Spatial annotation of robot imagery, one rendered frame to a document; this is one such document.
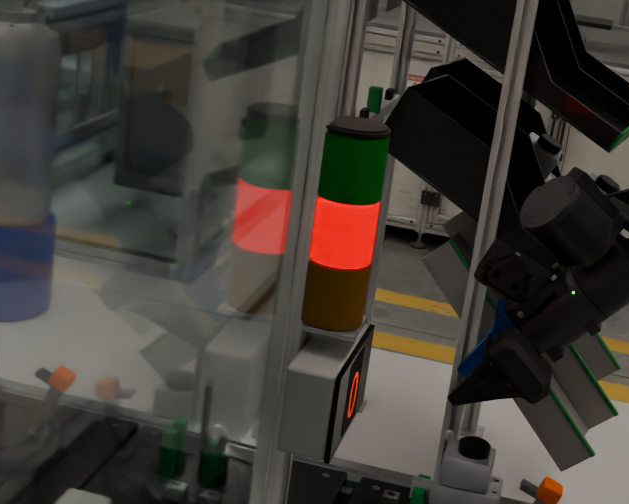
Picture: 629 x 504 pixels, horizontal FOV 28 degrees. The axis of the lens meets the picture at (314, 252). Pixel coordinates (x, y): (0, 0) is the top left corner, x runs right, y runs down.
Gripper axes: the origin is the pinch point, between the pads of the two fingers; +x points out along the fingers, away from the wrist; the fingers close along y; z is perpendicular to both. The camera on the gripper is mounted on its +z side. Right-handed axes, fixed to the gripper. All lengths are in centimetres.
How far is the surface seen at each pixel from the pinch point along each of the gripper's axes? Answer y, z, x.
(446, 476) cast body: 2.3, -5.9, 9.0
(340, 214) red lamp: 21.2, 20.5, -6.3
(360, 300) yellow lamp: 19.8, 14.4, -2.5
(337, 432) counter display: 23.1, 7.9, 4.5
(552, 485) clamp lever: 0.7, -12.7, 2.2
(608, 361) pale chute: -47, -20, 3
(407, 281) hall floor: -360, -40, 123
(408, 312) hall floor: -326, -45, 119
